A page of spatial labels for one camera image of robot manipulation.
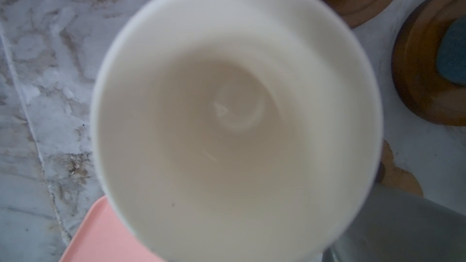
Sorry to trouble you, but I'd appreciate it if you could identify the pink handled cream mug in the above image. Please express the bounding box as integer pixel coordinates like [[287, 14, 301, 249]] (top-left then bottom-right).
[[91, 0, 383, 262]]

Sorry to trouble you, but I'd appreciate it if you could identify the cork paw coaster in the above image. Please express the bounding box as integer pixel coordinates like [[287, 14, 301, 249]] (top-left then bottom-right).
[[375, 140, 424, 197]]

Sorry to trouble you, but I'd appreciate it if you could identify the teal handled cream mug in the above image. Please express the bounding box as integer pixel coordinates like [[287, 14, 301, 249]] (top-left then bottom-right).
[[322, 184, 466, 262]]

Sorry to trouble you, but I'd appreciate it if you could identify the light blue patterned mug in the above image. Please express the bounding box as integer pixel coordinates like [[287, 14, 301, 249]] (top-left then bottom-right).
[[436, 16, 466, 87]]

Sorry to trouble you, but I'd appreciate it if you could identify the pink silicone tray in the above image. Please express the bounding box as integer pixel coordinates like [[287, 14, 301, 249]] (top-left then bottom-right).
[[60, 196, 162, 262]]

